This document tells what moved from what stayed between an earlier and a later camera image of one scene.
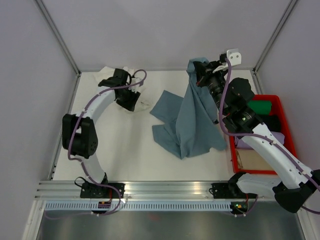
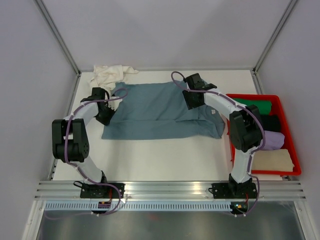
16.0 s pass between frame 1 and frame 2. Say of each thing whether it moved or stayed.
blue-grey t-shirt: moved
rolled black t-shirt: stayed
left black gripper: moved
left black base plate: stayed
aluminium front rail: stayed
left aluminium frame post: stayed
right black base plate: stayed
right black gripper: moved
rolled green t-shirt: stayed
